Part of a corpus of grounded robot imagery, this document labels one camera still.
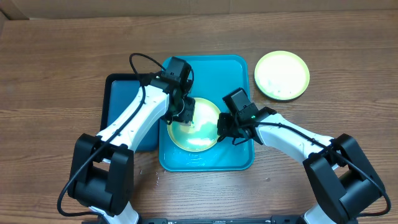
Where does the yellow plate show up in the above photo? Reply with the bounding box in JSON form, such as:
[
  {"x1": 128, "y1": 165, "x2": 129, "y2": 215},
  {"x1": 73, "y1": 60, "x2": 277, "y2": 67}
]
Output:
[
  {"x1": 167, "y1": 98, "x2": 221, "y2": 152},
  {"x1": 254, "y1": 50, "x2": 310, "y2": 101}
]

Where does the blue plastic tray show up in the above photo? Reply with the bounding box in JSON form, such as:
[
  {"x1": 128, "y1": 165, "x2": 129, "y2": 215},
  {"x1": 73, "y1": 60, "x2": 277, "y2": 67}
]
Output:
[{"x1": 159, "y1": 55, "x2": 254, "y2": 172}]

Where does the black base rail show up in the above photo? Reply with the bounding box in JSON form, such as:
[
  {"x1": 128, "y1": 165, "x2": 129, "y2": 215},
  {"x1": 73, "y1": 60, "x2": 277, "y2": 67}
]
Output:
[{"x1": 82, "y1": 214, "x2": 312, "y2": 224}]

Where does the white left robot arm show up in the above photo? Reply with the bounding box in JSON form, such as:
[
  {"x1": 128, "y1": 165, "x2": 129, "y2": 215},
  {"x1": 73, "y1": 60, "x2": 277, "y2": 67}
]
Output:
[{"x1": 61, "y1": 85, "x2": 195, "y2": 223}]

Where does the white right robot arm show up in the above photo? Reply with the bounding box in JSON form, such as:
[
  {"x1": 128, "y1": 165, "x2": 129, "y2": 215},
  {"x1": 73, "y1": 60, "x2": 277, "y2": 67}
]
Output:
[{"x1": 217, "y1": 108, "x2": 392, "y2": 223}]

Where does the black tray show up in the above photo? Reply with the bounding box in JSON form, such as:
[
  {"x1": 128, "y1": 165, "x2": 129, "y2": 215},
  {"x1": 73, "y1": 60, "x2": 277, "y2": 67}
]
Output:
[{"x1": 100, "y1": 73, "x2": 159, "y2": 152}]

